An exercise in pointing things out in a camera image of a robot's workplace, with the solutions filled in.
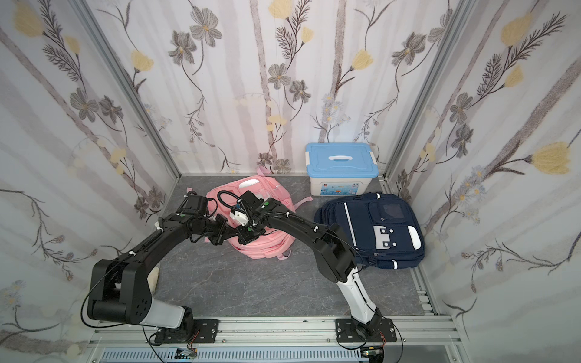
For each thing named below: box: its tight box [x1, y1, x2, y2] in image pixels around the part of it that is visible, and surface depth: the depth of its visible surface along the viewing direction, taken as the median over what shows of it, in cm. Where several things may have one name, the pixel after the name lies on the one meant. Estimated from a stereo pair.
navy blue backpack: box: [313, 192, 426, 270], surface depth 96 cm
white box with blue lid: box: [304, 142, 380, 196], surface depth 107 cm
